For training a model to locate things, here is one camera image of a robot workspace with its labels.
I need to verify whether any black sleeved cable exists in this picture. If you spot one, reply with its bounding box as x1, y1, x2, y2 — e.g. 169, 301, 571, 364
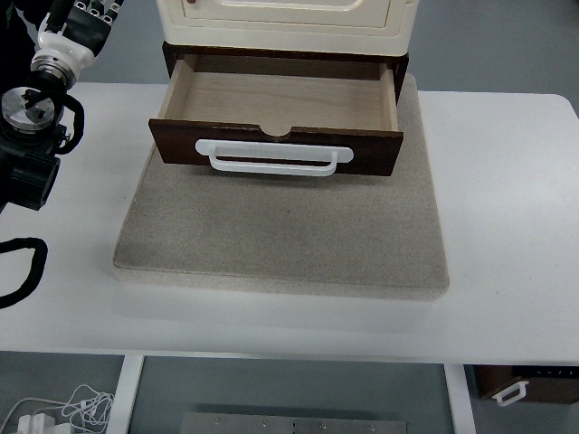
0, 237, 49, 310

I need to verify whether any white power adapter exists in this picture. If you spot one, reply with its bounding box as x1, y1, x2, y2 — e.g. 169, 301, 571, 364
17, 413, 55, 434

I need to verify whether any white cable on floor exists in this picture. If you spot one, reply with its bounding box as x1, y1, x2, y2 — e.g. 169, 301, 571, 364
0, 384, 116, 434

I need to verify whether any spare brown drawer on floor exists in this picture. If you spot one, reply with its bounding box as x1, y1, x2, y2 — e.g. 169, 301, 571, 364
473, 365, 578, 407

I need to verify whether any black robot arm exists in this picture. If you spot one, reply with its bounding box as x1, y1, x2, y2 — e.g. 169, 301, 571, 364
1, 1, 122, 210

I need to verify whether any cream upper cabinet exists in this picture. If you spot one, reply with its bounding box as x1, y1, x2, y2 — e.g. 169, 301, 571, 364
157, 0, 419, 56

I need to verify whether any white table leg left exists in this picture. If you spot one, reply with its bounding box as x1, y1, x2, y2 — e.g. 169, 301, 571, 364
106, 355, 145, 434

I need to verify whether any white robotic hand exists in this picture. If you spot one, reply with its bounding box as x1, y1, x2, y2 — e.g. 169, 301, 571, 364
35, 0, 124, 69

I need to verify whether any white table leg right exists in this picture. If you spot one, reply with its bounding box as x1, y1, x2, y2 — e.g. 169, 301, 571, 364
443, 363, 477, 434

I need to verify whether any white drawer handle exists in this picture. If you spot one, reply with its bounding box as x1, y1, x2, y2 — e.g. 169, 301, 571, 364
195, 139, 354, 177

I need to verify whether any beige foam pad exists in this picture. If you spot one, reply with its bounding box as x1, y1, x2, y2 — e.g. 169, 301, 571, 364
113, 76, 450, 299

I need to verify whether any dark wooden drawer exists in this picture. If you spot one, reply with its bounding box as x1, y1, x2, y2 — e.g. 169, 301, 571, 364
149, 54, 403, 176

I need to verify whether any white table leg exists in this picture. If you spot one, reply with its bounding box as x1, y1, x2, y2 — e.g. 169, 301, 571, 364
443, 363, 477, 434
106, 355, 145, 434

